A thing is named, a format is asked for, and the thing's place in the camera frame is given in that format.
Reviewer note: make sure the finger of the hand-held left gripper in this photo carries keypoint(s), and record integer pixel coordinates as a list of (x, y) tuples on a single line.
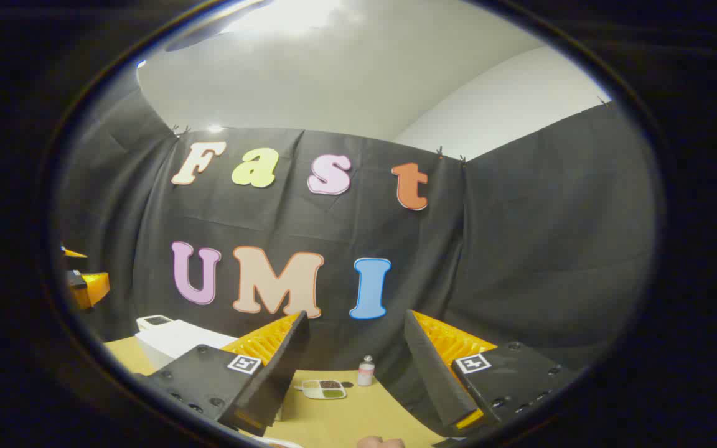
[(92, 289), (74, 253)]

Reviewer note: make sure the white toaster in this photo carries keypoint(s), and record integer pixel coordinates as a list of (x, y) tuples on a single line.
[(154, 322)]

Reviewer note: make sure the white divided seasoning dish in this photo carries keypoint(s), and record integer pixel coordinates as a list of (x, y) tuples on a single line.
[(324, 389)]

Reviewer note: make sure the white microwave oven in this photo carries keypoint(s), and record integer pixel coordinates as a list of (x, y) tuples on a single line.
[(178, 339)]

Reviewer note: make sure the small clear bottle pink label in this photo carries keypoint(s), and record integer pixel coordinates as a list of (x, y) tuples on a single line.
[(366, 373)]

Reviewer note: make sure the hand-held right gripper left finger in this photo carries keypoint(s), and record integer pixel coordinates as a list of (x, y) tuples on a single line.
[(284, 373)]

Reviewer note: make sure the black backdrop cloth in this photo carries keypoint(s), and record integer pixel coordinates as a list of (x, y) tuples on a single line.
[(520, 249)]

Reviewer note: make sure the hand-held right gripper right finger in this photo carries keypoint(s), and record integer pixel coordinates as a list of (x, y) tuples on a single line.
[(433, 373)]

